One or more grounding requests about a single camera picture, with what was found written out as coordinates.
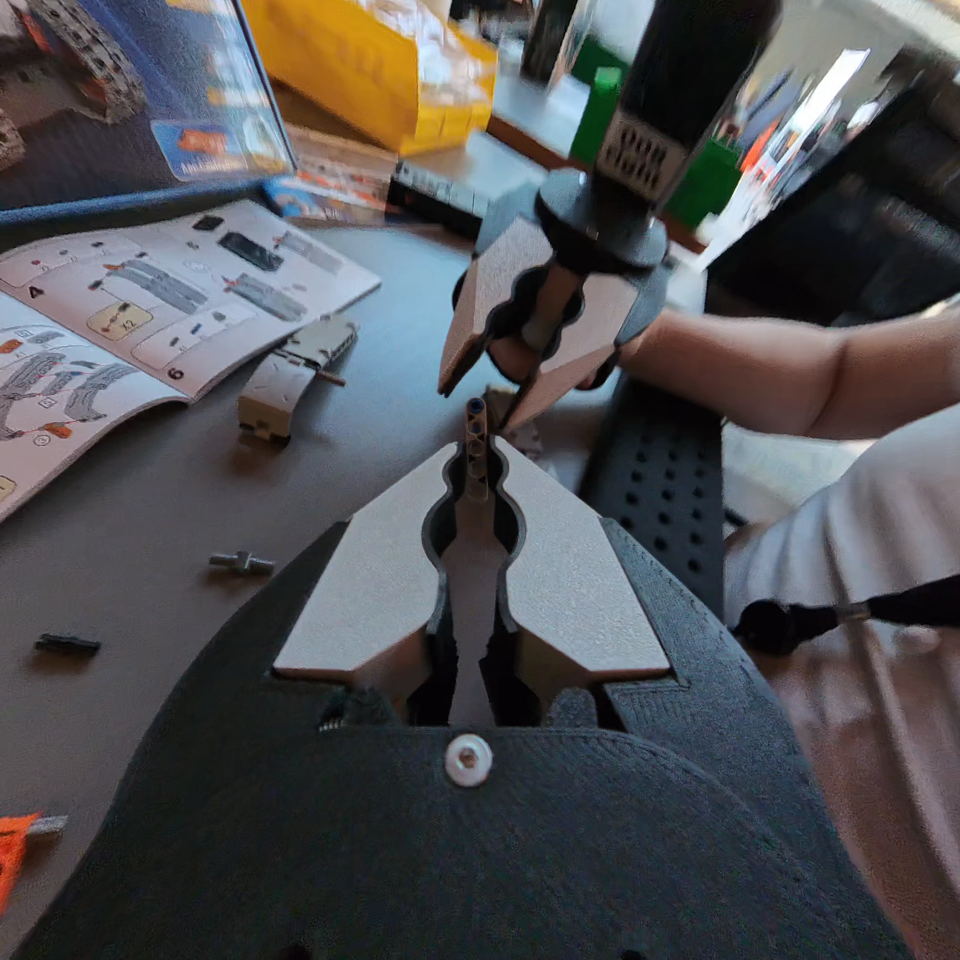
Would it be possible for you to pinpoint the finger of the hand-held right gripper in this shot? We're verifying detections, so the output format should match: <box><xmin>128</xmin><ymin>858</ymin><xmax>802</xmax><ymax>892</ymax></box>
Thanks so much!
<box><xmin>437</xmin><ymin>213</ymin><xmax>556</xmax><ymax>399</ymax></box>
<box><xmin>501</xmin><ymin>273</ymin><xmax>640</xmax><ymax>438</ymax></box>

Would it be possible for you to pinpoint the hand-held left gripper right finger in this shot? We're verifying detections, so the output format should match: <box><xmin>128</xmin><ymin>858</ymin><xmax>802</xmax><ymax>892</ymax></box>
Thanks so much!
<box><xmin>487</xmin><ymin>437</ymin><xmax>671</xmax><ymax>727</ymax></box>

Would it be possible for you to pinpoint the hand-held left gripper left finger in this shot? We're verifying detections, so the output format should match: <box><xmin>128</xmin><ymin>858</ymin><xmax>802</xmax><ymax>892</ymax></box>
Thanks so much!
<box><xmin>272</xmin><ymin>439</ymin><xmax>462</xmax><ymax>727</ymax></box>

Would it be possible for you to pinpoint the small grey toy brick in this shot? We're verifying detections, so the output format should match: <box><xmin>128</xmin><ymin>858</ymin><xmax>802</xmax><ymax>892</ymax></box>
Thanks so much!
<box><xmin>463</xmin><ymin>397</ymin><xmax>494</xmax><ymax>501</ymax></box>

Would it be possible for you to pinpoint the person's right forearm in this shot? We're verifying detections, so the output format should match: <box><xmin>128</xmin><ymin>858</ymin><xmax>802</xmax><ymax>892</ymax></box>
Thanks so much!
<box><xmin>622</xmin><ymin>307</ymin><xmax>960</xmax><ymax>441</ymax></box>

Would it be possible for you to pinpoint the grey desk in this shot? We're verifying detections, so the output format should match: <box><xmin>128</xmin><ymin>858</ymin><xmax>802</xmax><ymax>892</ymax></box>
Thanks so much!
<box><xmin>0</xmin><ymin>131</ymin><xmax>710</xmax><ymax>946</ymax></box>

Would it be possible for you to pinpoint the person's right hand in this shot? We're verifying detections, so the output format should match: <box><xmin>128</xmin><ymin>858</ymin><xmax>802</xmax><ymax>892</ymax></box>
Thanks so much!
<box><xmin>491</xmin><ymin>333</ymin><xmax>546</xmax><ymax>385</ymax></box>

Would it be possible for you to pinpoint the black electronic module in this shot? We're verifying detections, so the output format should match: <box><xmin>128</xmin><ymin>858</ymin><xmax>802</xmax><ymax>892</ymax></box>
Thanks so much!
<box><xmin>390</xmin><ymin>161</ymin><xmax>490</xmax><ymax>239</ymax></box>

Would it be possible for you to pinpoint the green storage bin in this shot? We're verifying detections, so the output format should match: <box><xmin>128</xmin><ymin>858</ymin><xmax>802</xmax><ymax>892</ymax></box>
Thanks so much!
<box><xmin>568</xmin><ymin>37</ymin><xmax>745</xmax><ymax>228</ymax></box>

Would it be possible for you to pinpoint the grey toy panel assembly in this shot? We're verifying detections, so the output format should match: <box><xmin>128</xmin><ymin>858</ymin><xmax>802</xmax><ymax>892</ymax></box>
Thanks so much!
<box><xmin>486</xmin><ymin>384</ymin><xmax>546</xmax><ymax>460</ymax></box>
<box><xmin>237</xmin><ymin>313</ymin><xmax>360</xmax><ymax>449</ymax></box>

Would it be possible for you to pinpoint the black perforated chair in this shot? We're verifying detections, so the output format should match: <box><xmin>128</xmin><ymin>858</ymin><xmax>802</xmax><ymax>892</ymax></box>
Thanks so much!
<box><xmin>581</xmin><ymin>375</ymin><xmax>726</xmax><ymax>618</ymax></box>

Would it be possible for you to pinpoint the blue cover booklet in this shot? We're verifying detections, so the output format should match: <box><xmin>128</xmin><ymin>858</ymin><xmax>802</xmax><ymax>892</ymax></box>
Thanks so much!
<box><xmin>262</xmin><ymin>123</ymin><xmax>399</xmax><ymax>226</ymax></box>

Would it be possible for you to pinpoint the black foam microphone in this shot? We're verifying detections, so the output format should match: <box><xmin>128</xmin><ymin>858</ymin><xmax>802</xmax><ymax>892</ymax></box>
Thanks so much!
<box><xmin>731</xmin><ymin>573</ymin><xmax>960</xmax><ymax>655</ymax></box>

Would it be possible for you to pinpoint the yellow plastic bin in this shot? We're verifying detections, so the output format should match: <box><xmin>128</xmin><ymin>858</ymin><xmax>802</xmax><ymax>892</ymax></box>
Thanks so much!
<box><xmin>240</xmin><ymin>0</ymin><xmax>500</xmax><ymax>156</ymax></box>

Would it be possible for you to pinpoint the person's pale pink shirt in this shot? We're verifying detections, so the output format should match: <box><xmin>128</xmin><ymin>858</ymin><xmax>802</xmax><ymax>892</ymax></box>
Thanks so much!
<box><xmin>722</xmin><ymin>405</ymin><xmax>960</xmax><ymax>960</ymax></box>

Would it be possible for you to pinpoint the open instruction booklet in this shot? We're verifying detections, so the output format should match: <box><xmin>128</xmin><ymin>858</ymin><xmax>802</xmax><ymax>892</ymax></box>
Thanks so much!
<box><xmin>0</xmin><ymin>198</ymin><xmax>382</xmax><ymax>522</ymax></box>

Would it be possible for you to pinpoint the blue toy robot kit box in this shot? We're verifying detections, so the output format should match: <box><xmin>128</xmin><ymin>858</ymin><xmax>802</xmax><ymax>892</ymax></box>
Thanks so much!
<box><xmin>0</xmin><ymin>0</ymin><xmax>299</xmax><ymax>226</ymax></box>

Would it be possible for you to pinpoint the orange brick with grey pin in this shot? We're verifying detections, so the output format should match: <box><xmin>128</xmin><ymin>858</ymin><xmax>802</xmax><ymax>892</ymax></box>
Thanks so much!
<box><xmin>0</xmin><ymin>812</ymin><xmax>70</xmax><ymax>905</ymax></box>

